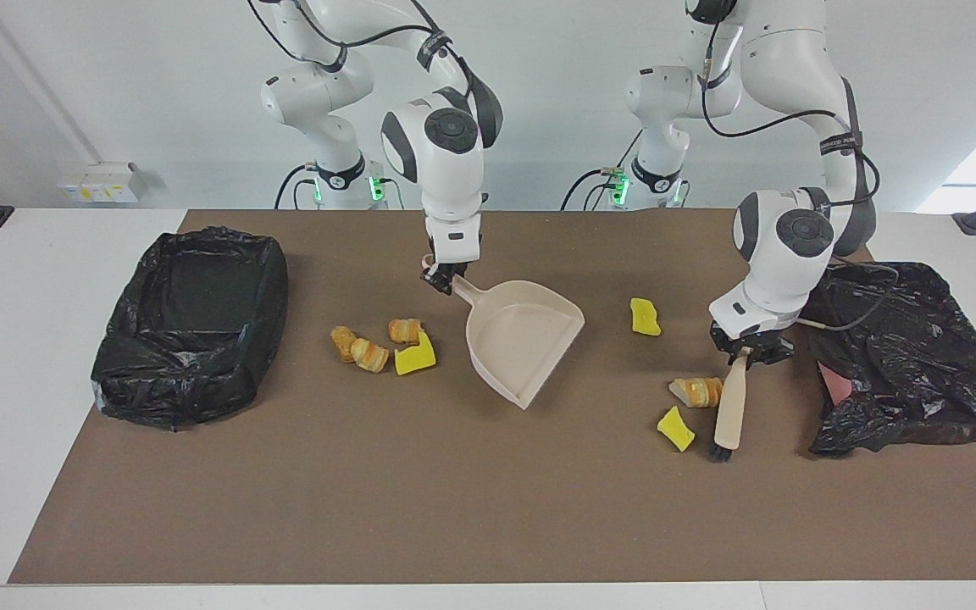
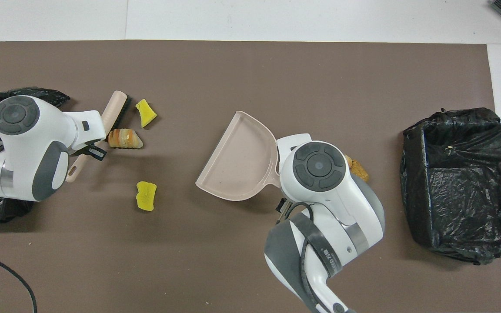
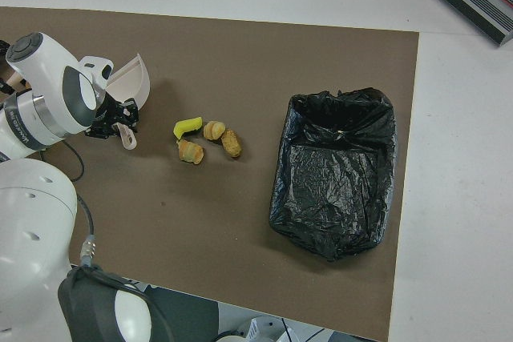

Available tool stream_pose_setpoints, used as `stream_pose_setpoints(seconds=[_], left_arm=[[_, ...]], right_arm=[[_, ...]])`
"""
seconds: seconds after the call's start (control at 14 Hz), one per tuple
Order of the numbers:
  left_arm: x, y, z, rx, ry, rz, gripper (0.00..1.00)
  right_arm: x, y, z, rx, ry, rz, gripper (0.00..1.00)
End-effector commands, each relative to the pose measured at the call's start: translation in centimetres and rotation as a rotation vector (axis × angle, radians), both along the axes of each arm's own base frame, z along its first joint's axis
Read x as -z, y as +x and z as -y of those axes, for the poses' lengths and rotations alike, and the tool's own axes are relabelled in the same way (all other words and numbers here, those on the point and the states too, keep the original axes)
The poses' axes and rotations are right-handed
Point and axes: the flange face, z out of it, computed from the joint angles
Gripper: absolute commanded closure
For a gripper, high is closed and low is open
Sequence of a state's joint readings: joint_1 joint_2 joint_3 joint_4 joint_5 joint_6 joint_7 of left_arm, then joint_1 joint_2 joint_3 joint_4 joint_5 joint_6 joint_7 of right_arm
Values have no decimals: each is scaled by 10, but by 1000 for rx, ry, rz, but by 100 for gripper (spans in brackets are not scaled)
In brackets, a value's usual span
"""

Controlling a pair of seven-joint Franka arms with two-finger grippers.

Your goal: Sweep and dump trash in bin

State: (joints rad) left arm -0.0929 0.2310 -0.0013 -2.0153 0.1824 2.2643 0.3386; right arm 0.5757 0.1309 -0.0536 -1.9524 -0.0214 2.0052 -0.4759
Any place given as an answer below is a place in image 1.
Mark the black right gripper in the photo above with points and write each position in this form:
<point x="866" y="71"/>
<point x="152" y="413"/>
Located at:
<point x="451" y="268"/>

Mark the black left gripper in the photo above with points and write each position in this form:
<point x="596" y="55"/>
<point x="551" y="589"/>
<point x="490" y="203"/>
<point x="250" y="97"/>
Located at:
<point x="755" y="343"/>

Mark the beige brush with black bristles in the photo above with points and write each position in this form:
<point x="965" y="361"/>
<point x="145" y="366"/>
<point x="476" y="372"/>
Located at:
<point x="729" y="407"/>

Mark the striped toy croissant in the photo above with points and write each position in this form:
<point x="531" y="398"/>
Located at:
<point x="695" y="392"/>
<point x="404" y="330"/>
<point x="369" y="355"/>

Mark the yellow notched sponge piece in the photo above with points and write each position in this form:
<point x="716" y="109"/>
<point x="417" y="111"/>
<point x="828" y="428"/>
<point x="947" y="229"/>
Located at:
<point x="413" y="360"/>

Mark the beige plastic dustpan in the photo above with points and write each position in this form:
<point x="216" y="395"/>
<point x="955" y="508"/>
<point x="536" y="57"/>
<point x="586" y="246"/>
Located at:
<point x="522" y="339"/>

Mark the yellow trapezoid sponge piece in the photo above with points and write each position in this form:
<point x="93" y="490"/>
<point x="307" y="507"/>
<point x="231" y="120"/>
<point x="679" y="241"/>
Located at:
<point x="676" y="429"/>

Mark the yellow wavy sponge piece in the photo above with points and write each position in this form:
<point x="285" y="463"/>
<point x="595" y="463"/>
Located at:
<point x="645" y="318"/>

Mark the brown toy bread roll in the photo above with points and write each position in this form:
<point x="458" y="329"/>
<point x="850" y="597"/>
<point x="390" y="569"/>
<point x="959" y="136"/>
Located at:
<point x="342" y="343"/>

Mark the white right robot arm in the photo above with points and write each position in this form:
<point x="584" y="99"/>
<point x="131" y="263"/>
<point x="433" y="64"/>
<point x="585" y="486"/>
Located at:
<point x="446" y="169"/>

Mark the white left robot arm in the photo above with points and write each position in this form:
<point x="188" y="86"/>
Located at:
<point x="780" y="254"/>

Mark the pink plastic bin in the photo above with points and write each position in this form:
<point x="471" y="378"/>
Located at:
<point x="835" y="385"/>

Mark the crumpled black trash bag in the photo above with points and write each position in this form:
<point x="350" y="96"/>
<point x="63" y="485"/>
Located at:
<point x="920" y="373"/>

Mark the black bag lined rectangular bin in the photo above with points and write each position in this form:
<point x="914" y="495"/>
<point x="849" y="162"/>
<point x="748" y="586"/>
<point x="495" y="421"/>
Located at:
<point x="158" y="381"/>

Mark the brown paper table mat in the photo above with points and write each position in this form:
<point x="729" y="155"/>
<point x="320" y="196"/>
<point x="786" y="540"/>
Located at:
<point x="488" y="525"/>

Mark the white wall socket box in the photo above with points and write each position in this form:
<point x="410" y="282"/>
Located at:
<point x="102" y="182"/>

